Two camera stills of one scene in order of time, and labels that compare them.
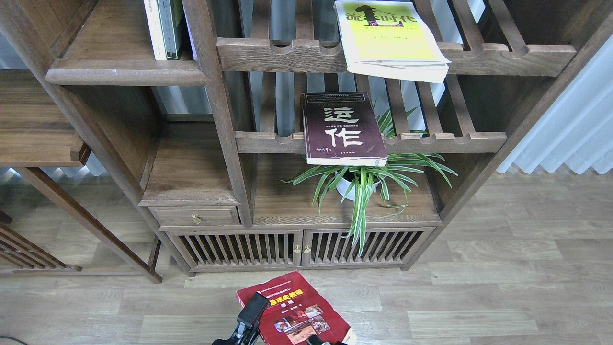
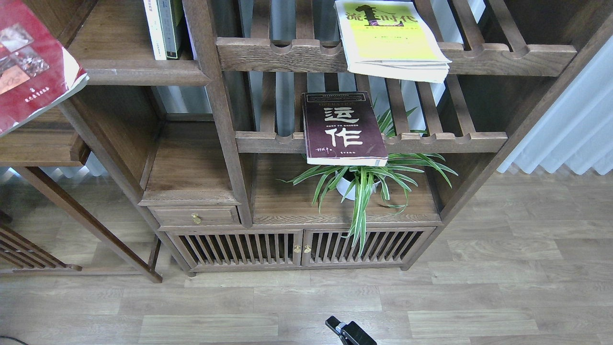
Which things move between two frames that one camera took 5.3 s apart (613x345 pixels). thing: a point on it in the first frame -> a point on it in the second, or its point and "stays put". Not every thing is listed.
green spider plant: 359,184 stays put
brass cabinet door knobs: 298,250 stays put
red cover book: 297,311 -> 35,70
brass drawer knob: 195,218 stays put
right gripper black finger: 314,339 -> 349,331
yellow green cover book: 390,39 stays put
